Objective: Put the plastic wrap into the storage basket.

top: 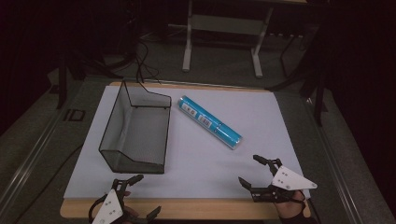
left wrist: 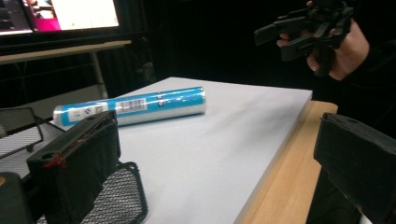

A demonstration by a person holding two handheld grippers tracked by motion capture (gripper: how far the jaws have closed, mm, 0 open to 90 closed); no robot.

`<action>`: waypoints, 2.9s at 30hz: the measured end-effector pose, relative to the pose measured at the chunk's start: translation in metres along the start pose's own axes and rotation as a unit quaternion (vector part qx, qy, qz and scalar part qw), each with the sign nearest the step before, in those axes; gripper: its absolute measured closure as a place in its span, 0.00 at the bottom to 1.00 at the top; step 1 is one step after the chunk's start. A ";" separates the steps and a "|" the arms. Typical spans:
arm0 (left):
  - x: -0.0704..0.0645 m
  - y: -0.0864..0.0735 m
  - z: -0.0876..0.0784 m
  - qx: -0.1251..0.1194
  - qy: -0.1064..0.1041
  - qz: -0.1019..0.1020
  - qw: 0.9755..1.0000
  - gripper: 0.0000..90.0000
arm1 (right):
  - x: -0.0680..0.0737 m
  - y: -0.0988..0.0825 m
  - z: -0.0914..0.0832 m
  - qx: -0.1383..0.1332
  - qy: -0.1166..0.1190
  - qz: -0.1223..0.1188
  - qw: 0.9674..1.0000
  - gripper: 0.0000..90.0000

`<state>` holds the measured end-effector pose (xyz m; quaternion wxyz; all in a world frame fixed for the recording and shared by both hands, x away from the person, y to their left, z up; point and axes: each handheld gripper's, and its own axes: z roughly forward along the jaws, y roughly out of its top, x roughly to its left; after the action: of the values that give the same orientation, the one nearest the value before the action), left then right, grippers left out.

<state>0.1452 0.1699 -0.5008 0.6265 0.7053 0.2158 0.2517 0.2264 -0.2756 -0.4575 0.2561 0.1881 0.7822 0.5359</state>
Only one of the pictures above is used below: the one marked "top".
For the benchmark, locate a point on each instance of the person's left hand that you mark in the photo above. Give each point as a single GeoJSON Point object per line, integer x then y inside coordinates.
{"type": "Point", "coordinates": [130, 214]}

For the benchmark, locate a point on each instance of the person's right hand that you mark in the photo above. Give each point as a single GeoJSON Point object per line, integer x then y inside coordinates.
{"type": "Point", "coordinates": [291, 207]}

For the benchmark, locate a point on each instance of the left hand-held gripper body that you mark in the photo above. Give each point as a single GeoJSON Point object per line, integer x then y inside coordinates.
{"type": "Point", "coordinates": [109, 208]}

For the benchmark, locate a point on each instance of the white metal table frame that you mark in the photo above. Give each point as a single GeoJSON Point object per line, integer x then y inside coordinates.
{"type": "Point", "coordinates": [224, 26]}

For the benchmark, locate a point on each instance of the black stand legs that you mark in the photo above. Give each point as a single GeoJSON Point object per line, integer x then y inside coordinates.
{"type": "Point", "coordinates": [63, 81]}
{"type": "Point", "coordinates": [317, 93]}

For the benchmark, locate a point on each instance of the grey metal rail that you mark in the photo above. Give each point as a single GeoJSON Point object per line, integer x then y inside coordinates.
{"type": "Point", "coordinates": [339, 168]}
{"type": "Point", "coordinates": [28, 161]}

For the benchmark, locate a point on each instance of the black floor bracket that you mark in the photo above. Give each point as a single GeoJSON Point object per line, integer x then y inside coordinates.
{"type": "Point", "coordinates": [74, 115]}

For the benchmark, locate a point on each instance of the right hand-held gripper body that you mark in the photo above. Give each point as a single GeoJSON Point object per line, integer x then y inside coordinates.
{"type": "Point", "coordinates": [291, 182]}

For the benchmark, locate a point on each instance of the blue cylindrical tube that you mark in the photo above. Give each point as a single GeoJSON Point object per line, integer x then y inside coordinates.
{"type": "Point", "coordinates": [208, 121]}

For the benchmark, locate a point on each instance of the white table mat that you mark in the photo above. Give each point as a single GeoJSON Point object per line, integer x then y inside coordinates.
{"type": "Point", "coordinates": [199, 168]}

